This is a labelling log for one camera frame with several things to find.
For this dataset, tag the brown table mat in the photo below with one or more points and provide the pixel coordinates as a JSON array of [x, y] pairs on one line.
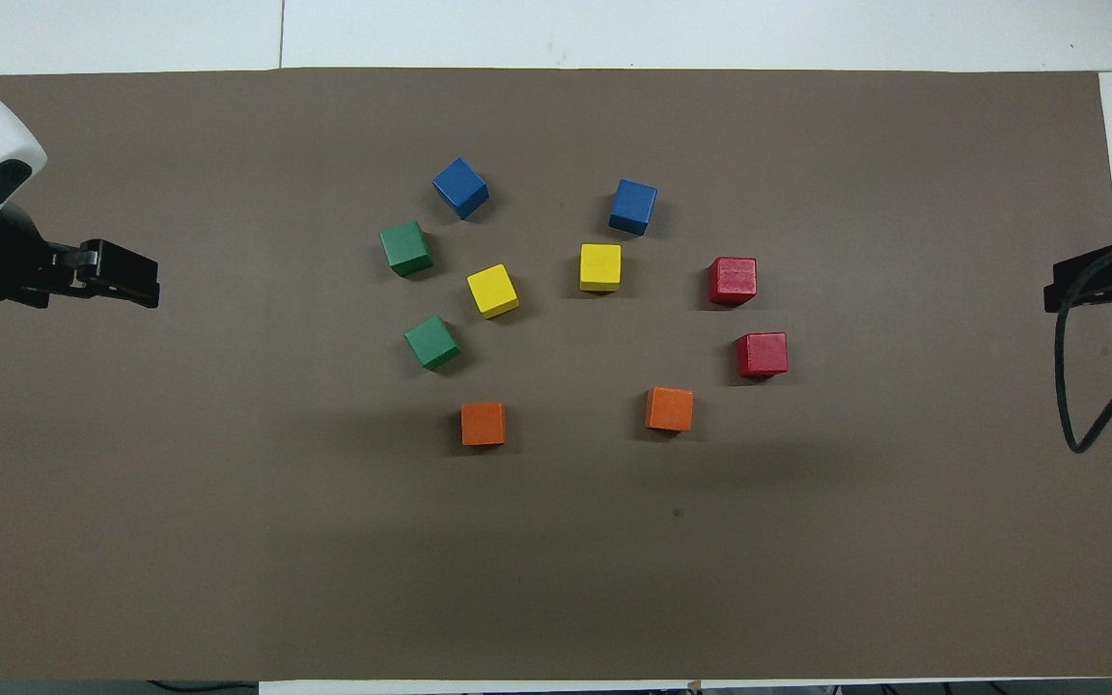
[[556, 541]]

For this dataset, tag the blue wooden cube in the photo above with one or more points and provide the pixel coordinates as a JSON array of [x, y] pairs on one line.
[[633, 207], [460, 188]]

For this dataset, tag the yellow wooden cube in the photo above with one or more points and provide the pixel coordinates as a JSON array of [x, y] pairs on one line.
[[492, 291], [600, 267]]

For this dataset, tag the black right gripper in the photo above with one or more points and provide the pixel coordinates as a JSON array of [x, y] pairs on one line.
[[1111, 275]]

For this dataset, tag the orange wooden cube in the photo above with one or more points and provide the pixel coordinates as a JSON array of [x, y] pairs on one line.
[[484, 424], [669, 409]]

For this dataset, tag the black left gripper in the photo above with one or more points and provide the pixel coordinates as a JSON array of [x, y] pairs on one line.
[[6, 265]]

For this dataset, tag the red wooden cube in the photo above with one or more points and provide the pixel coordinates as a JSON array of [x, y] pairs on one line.
[[762, 354], [733, 281]]

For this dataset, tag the green wooden cube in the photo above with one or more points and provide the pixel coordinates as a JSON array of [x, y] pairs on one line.
[[431, 342], [406, 248]]

